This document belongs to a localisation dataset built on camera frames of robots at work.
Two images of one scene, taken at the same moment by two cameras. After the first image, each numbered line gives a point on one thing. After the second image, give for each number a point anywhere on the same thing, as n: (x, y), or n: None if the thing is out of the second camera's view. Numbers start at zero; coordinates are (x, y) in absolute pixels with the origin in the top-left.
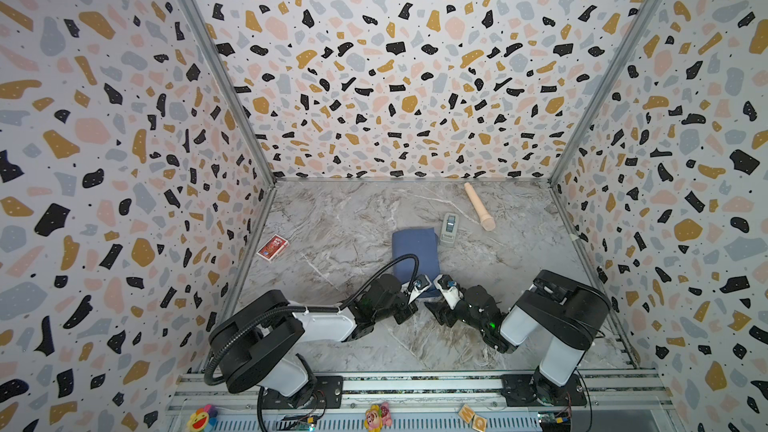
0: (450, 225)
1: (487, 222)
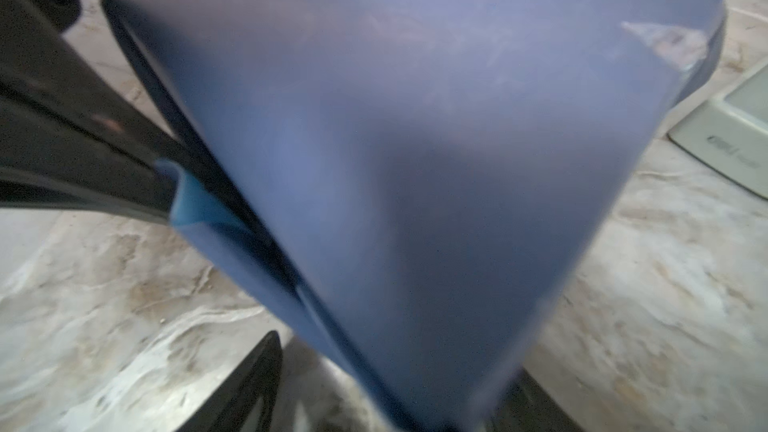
0: (730, 129)
1: None
